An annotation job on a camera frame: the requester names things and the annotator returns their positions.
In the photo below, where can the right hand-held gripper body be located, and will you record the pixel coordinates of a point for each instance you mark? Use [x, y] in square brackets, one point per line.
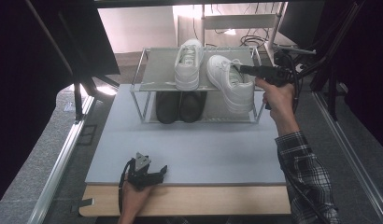
[281, 73]

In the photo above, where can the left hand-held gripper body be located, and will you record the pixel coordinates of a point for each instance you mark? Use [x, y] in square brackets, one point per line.
[143, 177]

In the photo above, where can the white sneaker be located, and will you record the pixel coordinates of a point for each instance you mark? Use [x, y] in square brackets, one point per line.
[233, 90]
[188, 68]

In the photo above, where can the black slipper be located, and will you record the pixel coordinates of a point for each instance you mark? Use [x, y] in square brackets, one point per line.
[167, 107]
[192, 107]

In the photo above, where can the metal shoe rack grey shelves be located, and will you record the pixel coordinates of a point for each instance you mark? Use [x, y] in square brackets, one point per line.
[158, 68]

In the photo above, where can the person's left hand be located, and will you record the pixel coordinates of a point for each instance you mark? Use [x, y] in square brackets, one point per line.
[135, 199]

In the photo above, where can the person's right hand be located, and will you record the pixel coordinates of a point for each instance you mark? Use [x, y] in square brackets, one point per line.
[280, 102]

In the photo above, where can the grey mat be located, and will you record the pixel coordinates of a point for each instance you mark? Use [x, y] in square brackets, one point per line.
[195, 155]

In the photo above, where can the black metal stand bars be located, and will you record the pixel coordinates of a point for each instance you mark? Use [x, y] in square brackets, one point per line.
[331, 87]

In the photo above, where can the black monitor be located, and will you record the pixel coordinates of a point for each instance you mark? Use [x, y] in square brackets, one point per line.
[301, 21]

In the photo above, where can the black tape strip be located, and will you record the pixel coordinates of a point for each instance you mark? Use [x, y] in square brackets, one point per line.
[83, 203]

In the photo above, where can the black tripod stand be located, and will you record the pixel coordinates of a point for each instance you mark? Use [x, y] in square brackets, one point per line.
[78, 99]

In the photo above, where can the white desk frame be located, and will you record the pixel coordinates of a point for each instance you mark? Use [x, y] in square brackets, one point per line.
[239, 21]

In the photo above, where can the aluminium rail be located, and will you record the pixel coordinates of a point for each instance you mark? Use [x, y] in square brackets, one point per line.
[351, 155]
[60, 165]

